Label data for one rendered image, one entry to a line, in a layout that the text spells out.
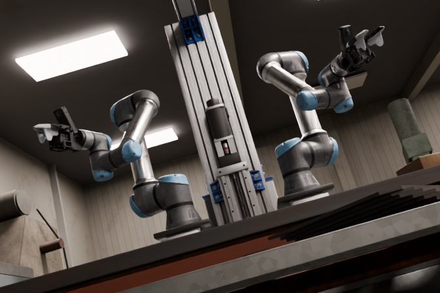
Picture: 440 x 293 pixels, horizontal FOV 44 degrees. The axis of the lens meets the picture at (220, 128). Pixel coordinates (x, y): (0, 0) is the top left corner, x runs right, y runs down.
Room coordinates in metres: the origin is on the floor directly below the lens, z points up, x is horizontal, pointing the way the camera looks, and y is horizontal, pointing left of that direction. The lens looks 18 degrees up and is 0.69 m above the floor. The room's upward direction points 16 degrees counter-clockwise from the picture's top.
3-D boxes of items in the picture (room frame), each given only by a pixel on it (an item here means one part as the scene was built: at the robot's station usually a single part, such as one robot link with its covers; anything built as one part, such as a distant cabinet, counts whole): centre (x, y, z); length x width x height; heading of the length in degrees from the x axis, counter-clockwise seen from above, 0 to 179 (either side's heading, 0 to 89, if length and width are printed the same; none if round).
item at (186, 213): (2.21, 0.25, 1.09); 0.15 x 0.15 x 0.10
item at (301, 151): (2.21, -0.25, 1.20); 0.13 x 0.12 x 0.14; 115
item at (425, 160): (1.31, -0.43, 0.87); 0.12 x 0.06 x 0.05; 14
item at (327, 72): (2.03, -0.48, 1.43); 0.11 x 0.08 x 0.09; 25
